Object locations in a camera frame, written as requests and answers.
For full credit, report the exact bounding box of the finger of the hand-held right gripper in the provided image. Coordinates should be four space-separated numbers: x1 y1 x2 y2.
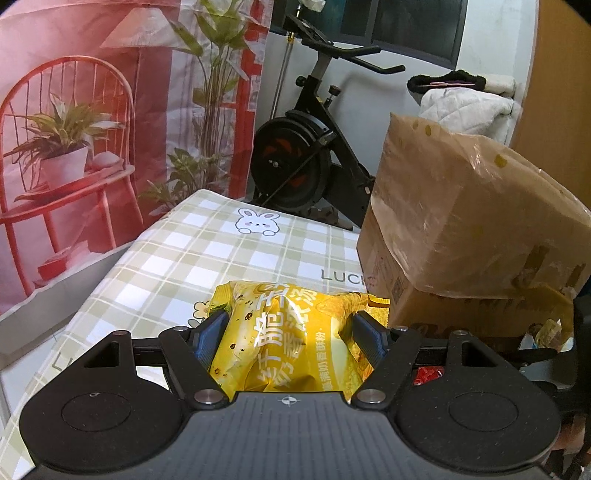
517 346 578 385

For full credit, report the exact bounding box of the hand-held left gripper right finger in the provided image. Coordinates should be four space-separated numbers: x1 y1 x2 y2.
352 310 498 401

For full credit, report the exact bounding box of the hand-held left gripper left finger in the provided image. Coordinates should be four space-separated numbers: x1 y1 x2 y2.
83 310 230 400

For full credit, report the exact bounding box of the yellow snack packet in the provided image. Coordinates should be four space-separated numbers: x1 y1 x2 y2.
209 280 391 400

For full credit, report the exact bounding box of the brown cardboard box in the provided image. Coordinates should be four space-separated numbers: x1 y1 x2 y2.
358 112 591 339

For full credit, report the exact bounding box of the red snack packet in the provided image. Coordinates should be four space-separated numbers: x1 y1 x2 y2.
413 366 447 387

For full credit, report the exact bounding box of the checked bunny tablecloth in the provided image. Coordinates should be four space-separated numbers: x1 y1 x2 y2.
2 188 394 416

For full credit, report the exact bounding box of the black exercise bike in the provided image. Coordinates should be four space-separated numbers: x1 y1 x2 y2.
252 14 407 232

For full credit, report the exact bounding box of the wooden board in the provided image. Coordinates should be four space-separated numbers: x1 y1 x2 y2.
508 0 591 205

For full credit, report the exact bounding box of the white quilted blanket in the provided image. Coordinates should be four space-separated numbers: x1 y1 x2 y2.
419 76 525 149

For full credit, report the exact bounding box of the black fuzzy slipper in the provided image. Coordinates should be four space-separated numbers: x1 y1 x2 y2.
407 69 488 96

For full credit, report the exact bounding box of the red printed backdrop cloth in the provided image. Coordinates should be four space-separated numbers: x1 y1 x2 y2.
0 0 274 320

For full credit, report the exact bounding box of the dark glass window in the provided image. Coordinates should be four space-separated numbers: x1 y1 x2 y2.
339 0 470 71

